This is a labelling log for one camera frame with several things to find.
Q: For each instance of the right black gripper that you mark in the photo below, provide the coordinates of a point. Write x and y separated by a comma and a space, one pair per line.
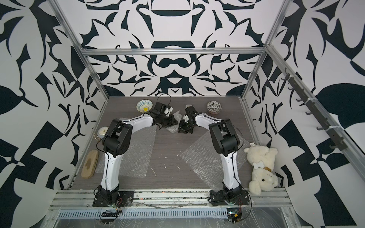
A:
181, 128

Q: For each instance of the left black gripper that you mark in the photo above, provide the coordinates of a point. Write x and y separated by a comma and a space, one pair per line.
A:
172, 123

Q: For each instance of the bubble wrap sheet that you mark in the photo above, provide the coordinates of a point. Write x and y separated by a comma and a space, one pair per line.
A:
205, 161
135, 161
174, 129

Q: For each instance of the yellow patterned bowl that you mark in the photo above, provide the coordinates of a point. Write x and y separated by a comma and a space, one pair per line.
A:
144, 105

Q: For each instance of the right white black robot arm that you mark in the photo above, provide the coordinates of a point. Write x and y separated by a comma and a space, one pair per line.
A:
225, 141

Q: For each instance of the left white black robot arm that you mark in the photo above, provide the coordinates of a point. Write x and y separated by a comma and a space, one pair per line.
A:
116, 142

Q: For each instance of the black white speckled bowl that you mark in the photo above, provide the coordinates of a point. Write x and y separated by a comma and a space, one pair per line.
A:
214, 107

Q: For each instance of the white teddy bear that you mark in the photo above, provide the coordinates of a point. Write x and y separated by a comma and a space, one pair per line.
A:
262, 159

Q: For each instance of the wooden oval brush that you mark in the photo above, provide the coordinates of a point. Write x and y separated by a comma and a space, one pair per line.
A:
90, 164

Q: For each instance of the right electronics board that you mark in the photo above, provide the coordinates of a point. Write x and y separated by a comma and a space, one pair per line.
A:
234, 215

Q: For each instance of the electronics board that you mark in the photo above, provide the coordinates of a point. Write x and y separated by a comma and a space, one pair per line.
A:
109, 216
234, 215

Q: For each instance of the left electronics board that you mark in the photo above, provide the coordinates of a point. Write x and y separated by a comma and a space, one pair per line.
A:
109, 216

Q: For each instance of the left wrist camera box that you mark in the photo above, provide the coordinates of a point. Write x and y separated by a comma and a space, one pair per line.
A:
161, 109

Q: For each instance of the aluminium frame rail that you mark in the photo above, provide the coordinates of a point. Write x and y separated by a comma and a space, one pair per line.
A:
171, 51

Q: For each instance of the white slotted cable duct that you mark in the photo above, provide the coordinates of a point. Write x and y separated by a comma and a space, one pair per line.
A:
148, 213

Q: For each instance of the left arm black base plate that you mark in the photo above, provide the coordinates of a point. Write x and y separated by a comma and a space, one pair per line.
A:
105, 198

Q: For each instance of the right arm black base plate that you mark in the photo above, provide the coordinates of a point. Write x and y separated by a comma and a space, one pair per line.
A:
235, 197

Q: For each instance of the grey wall hook rail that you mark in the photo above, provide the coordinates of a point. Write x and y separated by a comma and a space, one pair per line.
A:
317, 110

